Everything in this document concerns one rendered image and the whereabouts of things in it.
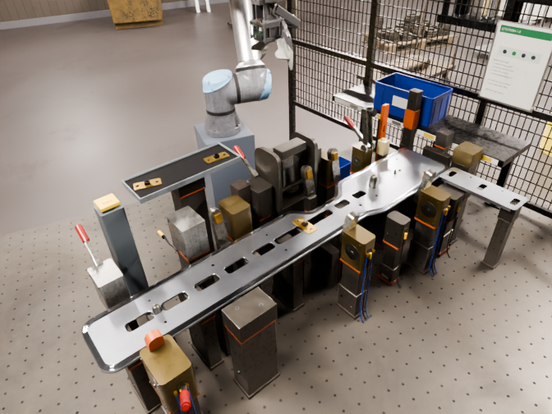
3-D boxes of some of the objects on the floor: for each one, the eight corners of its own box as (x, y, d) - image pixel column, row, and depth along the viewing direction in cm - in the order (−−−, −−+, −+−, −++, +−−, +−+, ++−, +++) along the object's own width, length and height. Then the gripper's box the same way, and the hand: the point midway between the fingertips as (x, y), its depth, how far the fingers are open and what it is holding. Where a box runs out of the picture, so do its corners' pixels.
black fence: (547, 369, 201) (761, 28, 108) (282, 193, 325) (274, -35, 232) (559, 352, 208) (771, 18, 115) (295, 186, 332) (293, -39, 238)
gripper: (234, -7, 122) (240, 62, 134) (278, 2, 110) (280, 77, 122) (258, -11, 126) (261, 56, 138) (301, -3, 114) (301, 70, 126)
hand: (277, 64), depth 132 cm, fingers open, 14 cm apart
